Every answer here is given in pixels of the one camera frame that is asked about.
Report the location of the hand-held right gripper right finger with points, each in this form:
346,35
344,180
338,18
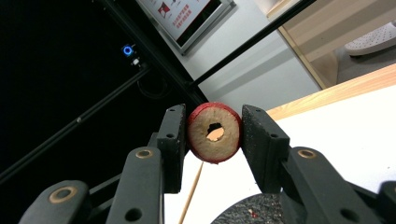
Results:
261,146

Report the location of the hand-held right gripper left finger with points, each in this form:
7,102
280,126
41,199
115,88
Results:
172,155

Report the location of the thin wooden skewer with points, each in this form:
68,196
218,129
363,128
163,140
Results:
191,193

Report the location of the black textured plate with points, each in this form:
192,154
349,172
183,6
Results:
249,207

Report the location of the blue lit button device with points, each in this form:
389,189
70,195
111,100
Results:
127,50

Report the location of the wooden framed partition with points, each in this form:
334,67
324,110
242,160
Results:
314,37

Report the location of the silver framed sign board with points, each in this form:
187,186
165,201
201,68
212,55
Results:
186,15

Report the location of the white perforated shoe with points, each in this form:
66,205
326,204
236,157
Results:
373,39

